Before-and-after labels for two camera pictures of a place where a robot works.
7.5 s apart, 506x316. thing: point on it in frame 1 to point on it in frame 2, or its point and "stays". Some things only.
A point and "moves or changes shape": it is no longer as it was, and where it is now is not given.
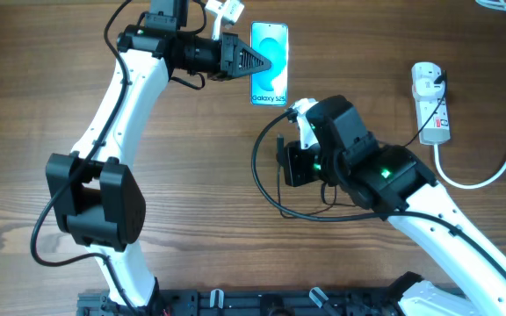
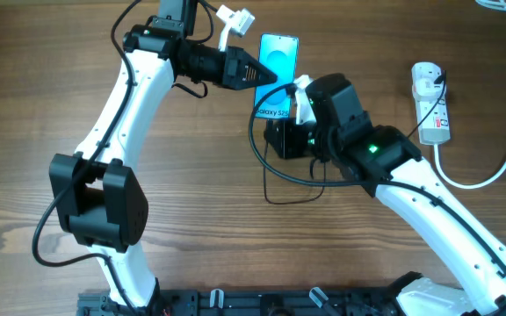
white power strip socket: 428,94 stays
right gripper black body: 305,165 to 298,140
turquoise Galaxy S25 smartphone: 271,86 moves or changes shape
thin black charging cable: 439,82 moves or changes shape
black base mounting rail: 249,302 stays
